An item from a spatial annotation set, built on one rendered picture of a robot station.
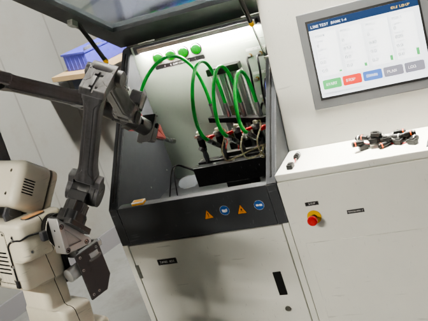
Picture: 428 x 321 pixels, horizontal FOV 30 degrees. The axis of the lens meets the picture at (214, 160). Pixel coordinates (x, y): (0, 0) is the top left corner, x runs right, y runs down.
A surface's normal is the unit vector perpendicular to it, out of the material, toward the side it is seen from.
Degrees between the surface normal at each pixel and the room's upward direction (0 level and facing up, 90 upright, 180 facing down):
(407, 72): 76
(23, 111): 90
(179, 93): 90
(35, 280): 90
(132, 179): 90
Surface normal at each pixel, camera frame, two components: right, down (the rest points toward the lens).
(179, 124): -0.32, 0.40
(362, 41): -0.38, 0.18
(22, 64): 0.73, -0.01
